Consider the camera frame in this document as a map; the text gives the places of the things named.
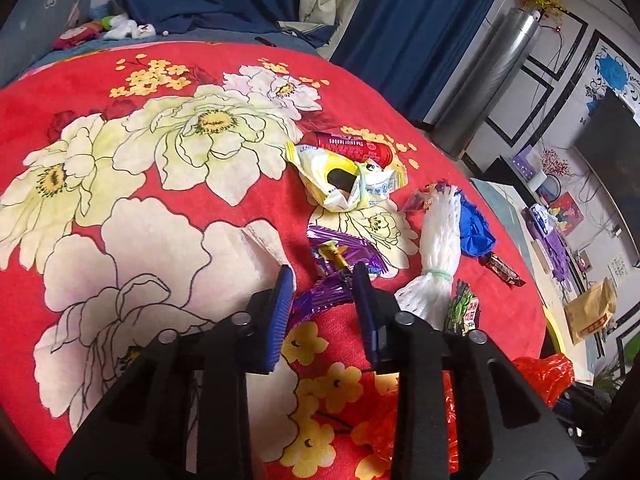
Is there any white vase with red berries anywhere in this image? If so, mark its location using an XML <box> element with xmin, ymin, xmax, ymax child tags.
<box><xmin>530</xmin><ymin>147</ymin><xmax>571</xmax><ymax>193</ymax></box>

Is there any purple orange candy wrapper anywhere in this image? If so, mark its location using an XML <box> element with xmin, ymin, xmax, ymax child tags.
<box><xmin>405</xmin><ymin>182</ymin><xmax>451</xmax><ymax>212</ymax></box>

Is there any brown paper bag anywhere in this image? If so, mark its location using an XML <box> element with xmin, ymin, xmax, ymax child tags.
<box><xmin>564</xmin><ymin>277</ymin><xmax>618</xmax><ymax>346</ymax></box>

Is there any brown candy bar wrapper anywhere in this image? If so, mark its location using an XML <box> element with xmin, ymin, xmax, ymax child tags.
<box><xmin>482</xmin><ymin>252</ymin><xmax>526</xmax><ymax>288</ymax></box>

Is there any white blue coffee table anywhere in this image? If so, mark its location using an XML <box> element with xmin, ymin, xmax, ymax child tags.
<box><xmin>470</xmin><ymin>177</ymin><xmax>568</xmax><ymax>316</ymax></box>

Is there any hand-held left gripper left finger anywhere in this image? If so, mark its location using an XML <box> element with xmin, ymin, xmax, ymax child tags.
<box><xmin>55</xmin><ymin>264</ymin><xmax>296</xmax><ymax>480</ymax></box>

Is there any dark television stand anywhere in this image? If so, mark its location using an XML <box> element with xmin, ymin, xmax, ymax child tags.
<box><xmin>485</xmin><ymin>156</ymin><xmax>551</xmax><ymax>196</ymax></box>

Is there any yellow snack bag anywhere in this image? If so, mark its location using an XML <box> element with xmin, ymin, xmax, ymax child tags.
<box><xmin>285</xmin><ymin>142</ymin><xmax>371</xmax><ymax>212</ymax></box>

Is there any green snack packet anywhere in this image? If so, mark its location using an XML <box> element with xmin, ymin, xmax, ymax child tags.
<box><xmin>442</xmin><ymin>280</ymin><xmax>481</xmax><ymax>336</ymax></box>

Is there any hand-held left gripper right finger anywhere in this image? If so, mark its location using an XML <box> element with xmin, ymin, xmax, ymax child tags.
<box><xmin>350</xmin><ymin>261</ymin><xmax>586</xmax><ymax>480</ymax></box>

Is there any red cylindrical can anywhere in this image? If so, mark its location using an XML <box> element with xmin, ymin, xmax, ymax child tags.
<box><xmin>312</xmin><ymin>131</ymin><xmax>396</xmax><ymax>166</ymax></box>

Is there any colourful painting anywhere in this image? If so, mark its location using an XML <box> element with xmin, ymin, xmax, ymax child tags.
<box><xmin>547</xmin><ymin>192</ymin><xmax>585</xmax><ymax>236</ymax></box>

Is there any orange red plastic bag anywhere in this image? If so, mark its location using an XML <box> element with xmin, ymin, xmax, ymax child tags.
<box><xmin>350</xmin><ymin>353</ymin><xmax>576</xmax><ymax>478</ymax></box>

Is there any yellow rimmed trash bin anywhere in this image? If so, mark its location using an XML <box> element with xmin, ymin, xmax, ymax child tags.
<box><xmin>541</xmin><ymin>305</ymin><xmax>566</xmax><ymax>361</ymax></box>

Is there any black television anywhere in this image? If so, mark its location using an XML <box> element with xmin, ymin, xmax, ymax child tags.
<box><xmin>572</xmin><ymin>87</ymin><xmax>640</xmax><ymax>196</ymax></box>

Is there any purple snack wrapper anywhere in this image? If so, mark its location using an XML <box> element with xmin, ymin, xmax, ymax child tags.
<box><xmin>292</xmin><ymin>280</ymin><xmax>358</xmax><ymax>328</ymax></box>
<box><xmin>306</xmin><ymin>225</ymin><xmax>390</xmax><ymax>281</ymax></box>

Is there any blue grey blanket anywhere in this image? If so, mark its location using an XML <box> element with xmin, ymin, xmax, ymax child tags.
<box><xmin>30</xmin><ymin>22</ymin><xmax>333</xmax><ymax>68</ymax></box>

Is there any red patterned cushion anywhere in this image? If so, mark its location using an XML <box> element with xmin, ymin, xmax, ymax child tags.
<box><xmin>0</xmin><ymin>40</ymin><xmax>551</xmax><ymax>480</ymax></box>

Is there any purple box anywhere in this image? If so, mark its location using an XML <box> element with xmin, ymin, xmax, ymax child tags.
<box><xmin>511</xmin><ymin>145</ymin><xmax>543</xmax><ymax>181</ymax></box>

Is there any white blue small packet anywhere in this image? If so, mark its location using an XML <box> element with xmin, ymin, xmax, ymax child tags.
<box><xmin>357</xmin><ymin>160</ymin><xmax>408</xmax><ymax>208</ymax></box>

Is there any silver tower air conditioner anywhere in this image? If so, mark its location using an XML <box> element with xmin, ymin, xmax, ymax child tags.
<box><xmin>435</xmin><ymin>7</ymin><xmax>543</xmax><ymax>158</ymax></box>

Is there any blue plastic bag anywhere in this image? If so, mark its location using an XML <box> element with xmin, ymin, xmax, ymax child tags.
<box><xmin>457</xmin><ymin>192</ymin><xmax>498</xmax><ymax>259</ymax></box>

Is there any white plush toy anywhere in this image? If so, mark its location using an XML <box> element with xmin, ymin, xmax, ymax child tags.
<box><xmin>100</xmin><ymin>12</ymin><xmax>153</xmax><ymax>41</ymax></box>

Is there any white blue tissue pack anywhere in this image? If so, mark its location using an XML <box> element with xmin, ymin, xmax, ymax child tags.
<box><xmin>530</xmin><ymin>204</ymin><xmax>558</xmax><ymax>233</ymax></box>

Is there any white foam net sleeve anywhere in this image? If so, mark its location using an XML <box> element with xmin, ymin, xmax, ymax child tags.
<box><xmin>395</xmin><ymin>185</ymin><xmax>463</xmax><ymax>331</ymax></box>

